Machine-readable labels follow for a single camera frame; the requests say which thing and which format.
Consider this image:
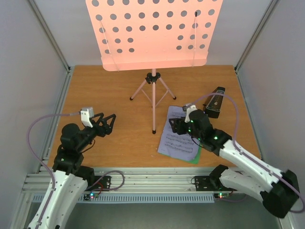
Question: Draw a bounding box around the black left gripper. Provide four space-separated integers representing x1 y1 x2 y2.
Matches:
77 112 117 152

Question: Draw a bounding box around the white sheet music page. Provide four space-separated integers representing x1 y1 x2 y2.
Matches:
159 106 195 150

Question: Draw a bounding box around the black metronome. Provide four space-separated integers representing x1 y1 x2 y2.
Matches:
203 94 223 119

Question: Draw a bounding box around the green sheet music page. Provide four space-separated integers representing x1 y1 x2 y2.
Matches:
157 144 202 164

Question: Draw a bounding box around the pink music stand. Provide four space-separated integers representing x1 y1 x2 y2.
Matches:
85 0 224 134

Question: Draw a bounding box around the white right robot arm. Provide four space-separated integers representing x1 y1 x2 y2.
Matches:
169 110 300 219

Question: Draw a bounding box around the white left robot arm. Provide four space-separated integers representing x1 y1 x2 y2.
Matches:
28 108 116 229

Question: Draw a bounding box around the left controller board with LEDs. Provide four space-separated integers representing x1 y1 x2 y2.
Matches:
83 193 99 201

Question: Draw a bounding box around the controller board with leds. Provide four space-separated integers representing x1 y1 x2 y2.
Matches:
83 193 99 201
214 192 231 199

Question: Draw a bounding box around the right controller board with LEDs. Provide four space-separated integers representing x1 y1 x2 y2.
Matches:
214 192 231 199

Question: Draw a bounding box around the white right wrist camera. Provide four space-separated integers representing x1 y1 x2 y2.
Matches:
183 104 197 123

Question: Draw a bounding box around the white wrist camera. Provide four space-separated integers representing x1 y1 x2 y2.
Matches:
80 107 94 128
183 104 197 123

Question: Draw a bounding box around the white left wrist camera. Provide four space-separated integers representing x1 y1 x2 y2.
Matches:
80 107 94 128

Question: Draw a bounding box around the aluminium mounting rail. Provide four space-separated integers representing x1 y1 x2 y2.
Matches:
22 167 214 194

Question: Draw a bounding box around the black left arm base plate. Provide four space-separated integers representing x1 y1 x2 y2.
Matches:
90 176 111 191

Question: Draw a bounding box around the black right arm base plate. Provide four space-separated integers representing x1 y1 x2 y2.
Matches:
191 176 235 192

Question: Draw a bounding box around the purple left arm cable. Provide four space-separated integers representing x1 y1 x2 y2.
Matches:
26 111 83 229

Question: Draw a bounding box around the grey slotted cable duct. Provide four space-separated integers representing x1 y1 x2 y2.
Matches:
32 193 215 204

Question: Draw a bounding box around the aluminium left corner post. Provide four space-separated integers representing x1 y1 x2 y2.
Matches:
27 0 71 73

